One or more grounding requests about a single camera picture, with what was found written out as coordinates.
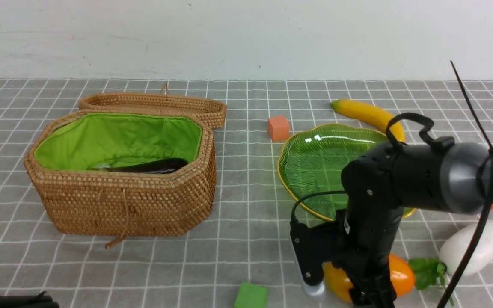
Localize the white radish green leaves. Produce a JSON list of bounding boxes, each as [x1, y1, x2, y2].
[[408, 222, 493, 290]]

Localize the woven rattan basket green lining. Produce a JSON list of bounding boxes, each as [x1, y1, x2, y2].
[[24, 109, 217, 238]]

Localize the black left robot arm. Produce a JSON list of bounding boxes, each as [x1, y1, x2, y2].
[[0, 292, 60, 308]]

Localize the orange yellow mango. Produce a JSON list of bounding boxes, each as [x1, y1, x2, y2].
[[323, 254, 416, 306]]

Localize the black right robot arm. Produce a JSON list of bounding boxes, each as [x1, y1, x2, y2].
[[333, 138, 493, 308]]

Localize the green glass leaf plate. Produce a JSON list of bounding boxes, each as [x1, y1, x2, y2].
[[277, 124, 418, 222]]

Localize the black cable with zip tie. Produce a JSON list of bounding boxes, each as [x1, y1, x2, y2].
[[290, 61, 493, 308]]

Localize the woven rattan basket lid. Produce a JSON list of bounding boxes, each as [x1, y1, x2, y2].
[[78, 84, 227, 129]]

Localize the green foam cube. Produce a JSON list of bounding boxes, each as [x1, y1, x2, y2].
[[234, 282, 268, 308]]

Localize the orange foam cube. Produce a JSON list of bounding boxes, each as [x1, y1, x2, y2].
[[267, 115, 290, 142]]

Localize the purple eggplant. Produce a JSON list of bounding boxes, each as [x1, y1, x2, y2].
[[94, 158, 188, 174]]

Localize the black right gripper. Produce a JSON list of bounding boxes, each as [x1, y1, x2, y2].
[[333, 205, 403, 308]]

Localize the yellow banana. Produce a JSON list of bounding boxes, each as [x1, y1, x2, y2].
[[330, 99, 395, 134]]

